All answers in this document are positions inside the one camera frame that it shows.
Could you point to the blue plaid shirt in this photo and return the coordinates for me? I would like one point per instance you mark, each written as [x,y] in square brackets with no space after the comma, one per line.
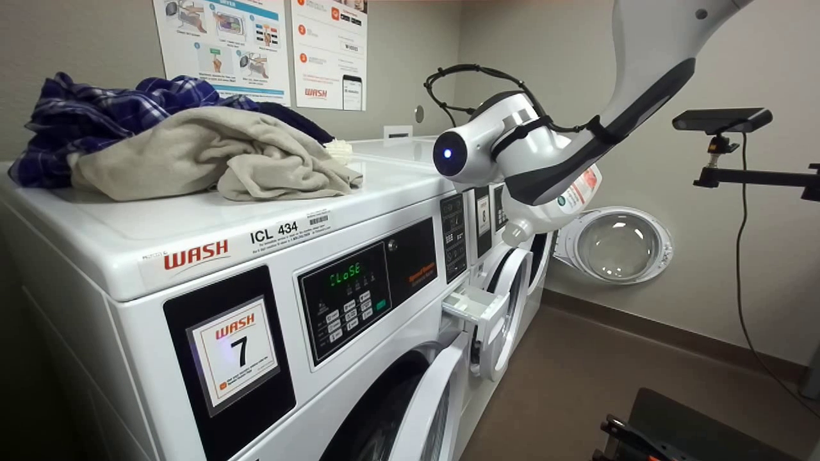
[78,120]

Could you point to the instruction poster with phone picture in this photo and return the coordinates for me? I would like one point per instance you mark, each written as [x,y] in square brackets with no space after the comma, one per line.
[320,52]

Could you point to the black cart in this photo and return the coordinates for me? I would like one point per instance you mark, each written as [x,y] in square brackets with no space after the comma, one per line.
[681,437]

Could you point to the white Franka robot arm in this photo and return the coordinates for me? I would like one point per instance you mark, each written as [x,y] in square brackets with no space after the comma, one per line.
[649,52]

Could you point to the beige cloth garment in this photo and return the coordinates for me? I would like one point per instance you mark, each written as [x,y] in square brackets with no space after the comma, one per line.
[206,145]

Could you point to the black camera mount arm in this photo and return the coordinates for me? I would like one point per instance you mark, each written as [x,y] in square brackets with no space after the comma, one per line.
[752,177]

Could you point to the white washing machine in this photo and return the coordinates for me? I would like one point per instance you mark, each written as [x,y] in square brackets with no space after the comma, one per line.
[539,257]
[401,152]

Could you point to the black camera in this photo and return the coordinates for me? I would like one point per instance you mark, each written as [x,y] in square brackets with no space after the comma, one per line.
[721,120]

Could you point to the grey wall outlet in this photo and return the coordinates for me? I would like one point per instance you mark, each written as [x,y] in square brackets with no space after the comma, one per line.
[419,113]

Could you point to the instruction poster with blue header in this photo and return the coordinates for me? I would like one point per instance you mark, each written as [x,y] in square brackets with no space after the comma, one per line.
[221,43]

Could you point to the small white cloth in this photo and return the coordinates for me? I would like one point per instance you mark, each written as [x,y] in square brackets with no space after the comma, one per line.
[339,152]

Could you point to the small white wall label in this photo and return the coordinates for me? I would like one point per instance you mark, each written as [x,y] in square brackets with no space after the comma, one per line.
[398,131]

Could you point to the white washing machine number seven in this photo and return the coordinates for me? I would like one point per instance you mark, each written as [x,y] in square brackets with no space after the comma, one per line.
[128,248]

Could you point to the round glass washer door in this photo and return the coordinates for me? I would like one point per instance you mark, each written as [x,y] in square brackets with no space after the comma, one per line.
[615,248]

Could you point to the white round washer door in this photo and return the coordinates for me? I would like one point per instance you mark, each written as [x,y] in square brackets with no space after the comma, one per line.
[426,410]
[514,290]

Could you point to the white detergent drawer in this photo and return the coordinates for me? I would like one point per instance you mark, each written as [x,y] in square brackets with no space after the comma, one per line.
[475,305]

